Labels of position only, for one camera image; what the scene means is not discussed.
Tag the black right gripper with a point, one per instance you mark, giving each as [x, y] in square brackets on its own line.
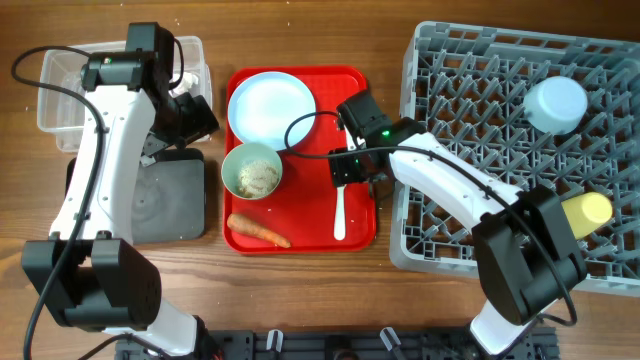
[343, 168]

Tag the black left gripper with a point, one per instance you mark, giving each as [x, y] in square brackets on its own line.
[163, 138]

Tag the white paper tissue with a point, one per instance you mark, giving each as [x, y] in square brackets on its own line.
[189, 80]

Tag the white plastic spoon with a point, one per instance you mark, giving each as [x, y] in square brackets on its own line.
[339, 231]

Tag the light blue bowl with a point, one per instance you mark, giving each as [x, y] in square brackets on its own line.
[556, 105]

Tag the yellow plastic cup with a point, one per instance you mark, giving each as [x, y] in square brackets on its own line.
[587, 212]

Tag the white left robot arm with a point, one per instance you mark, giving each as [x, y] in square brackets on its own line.
[87, 273]

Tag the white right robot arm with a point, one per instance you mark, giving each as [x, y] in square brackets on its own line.
[526, 241]

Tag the grey dishwasher rack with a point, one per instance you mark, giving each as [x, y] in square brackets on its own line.
[467, 84]

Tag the red plastic tray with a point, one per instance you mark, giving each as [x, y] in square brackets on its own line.
[302, 208]

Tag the light blue plate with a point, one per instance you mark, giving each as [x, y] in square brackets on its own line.
[264, 105]

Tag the black tray bin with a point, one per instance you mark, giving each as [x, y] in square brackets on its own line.
[166, 201]

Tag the green bowl with food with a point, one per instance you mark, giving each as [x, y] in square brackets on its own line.
[252, 171]

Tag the orange carrot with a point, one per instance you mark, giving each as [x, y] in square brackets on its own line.
[246, 226]

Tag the clear plastic bin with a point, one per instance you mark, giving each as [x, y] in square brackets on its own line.
[63, 117]

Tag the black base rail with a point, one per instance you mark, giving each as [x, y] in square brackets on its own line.
[435, 343]

